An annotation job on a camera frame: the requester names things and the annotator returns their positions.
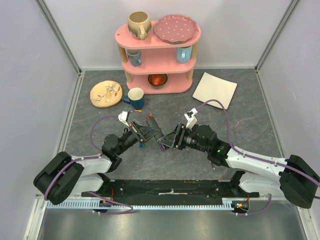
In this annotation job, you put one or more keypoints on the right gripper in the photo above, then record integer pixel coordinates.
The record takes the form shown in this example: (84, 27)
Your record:
(179, 136)

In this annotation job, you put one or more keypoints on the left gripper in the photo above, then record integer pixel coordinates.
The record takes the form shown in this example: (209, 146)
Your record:
(140, 136)

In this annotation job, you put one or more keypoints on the black remote control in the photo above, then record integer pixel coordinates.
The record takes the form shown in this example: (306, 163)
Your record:
(151, 122)

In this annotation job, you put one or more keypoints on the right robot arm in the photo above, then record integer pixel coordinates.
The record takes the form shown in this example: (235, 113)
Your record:
(291, 178)

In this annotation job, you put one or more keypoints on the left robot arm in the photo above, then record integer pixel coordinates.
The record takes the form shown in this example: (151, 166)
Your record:
(66, 175)

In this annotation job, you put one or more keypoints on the dark blue mug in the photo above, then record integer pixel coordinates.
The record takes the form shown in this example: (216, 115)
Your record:
(135, 98)

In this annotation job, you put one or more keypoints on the red cup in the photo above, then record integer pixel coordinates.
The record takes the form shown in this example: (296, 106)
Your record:
(158, 79)

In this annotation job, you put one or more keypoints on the dark patterned bowl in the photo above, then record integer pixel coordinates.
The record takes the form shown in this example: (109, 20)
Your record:
(157, 87)

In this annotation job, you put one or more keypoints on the yellow bird-pattern plate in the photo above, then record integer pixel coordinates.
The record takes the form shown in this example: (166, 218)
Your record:
(106, 94)

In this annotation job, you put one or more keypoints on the pink three-tier shelf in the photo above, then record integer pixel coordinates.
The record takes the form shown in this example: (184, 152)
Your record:
(157, 57)

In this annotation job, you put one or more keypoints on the white square plate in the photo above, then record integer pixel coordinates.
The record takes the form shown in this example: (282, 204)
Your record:
(213, 88)

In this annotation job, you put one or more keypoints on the grey-blue mug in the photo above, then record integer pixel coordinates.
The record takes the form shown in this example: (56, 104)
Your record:
(134, 56)

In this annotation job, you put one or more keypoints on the light blue mug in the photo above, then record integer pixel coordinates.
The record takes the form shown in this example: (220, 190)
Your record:
(183, 54)

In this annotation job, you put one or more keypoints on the pink dotted plate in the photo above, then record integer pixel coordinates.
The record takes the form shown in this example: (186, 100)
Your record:
(175, 29)

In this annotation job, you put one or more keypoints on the beige ceramic mug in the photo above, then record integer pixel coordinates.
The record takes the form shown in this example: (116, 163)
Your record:
(139, 24)

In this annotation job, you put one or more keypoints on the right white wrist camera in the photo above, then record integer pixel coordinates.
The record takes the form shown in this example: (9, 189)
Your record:
(190, 117)

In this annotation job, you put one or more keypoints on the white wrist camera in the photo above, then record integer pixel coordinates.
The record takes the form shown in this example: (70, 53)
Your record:
(123, 117)
(190, 117)

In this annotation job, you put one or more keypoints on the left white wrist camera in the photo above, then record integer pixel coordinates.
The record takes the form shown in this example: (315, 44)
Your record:
(123, 117)

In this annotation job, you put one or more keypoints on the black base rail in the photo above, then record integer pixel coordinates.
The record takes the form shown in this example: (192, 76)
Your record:
(172, 192)

